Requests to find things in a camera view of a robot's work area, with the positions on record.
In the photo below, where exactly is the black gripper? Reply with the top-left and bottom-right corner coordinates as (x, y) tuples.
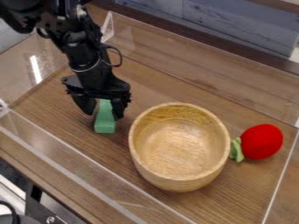
(61, 68), (131, 119)

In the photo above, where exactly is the clear acrylic corner bracket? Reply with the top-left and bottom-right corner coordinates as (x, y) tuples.
(101, 11), (115, 43)

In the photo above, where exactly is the red plush tomato toy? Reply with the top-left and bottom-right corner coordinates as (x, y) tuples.
(228, 124), (284, 163)

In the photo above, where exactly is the green rectangular block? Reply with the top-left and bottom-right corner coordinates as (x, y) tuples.
(93, 99), (116, 134)

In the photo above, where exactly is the black table frame bracket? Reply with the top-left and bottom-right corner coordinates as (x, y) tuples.
(0, 183), (68, 224)

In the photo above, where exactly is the clear acrylic front wall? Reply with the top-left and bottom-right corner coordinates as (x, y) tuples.
(0, 108), (195, 224)

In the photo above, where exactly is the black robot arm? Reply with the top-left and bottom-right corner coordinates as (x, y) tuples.
(0, 0), (131, 119)

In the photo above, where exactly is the brown wooden bowl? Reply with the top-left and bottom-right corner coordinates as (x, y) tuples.
(128, 102), (230, 193)

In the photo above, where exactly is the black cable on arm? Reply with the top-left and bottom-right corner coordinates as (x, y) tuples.
(99, 43), (124, 68)

